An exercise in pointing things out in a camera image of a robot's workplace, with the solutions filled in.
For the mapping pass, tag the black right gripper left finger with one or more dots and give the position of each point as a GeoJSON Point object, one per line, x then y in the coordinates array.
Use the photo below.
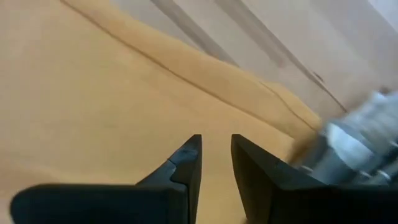
{"type": "Point", "coordinates": [124, 205]}

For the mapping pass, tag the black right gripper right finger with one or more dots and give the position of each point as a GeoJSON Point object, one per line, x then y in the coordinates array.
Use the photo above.
{"type": "Point", "coordinates": [295, 205]}

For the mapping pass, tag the mustard yellow towel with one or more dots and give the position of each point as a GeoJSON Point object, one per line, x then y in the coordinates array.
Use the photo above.
{"type": "Point", "coordinates": [93, 109]}

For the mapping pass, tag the grey checked towel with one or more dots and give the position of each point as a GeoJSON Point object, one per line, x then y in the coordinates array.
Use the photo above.
{"type": "Point", "coordinates": [357, 149]}

